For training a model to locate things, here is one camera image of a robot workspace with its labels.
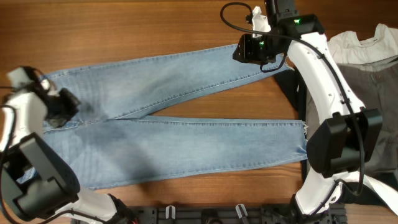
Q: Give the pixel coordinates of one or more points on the black garment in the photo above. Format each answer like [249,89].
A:
[292,85]

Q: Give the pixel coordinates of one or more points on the grey garment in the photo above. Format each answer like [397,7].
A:
[375,84]

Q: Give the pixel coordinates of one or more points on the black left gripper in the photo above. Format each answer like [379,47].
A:
[72,102]

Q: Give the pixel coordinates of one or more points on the light blue denim jeans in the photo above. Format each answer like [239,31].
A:
[116,139]

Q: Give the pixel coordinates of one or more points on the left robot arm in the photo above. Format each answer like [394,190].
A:
[36,182]

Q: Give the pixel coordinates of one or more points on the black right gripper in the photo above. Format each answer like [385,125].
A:
[245,43]

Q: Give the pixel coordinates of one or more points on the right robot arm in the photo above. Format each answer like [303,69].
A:
[348,131]

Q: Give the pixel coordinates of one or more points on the white cloth garment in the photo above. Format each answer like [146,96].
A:
[346,48]

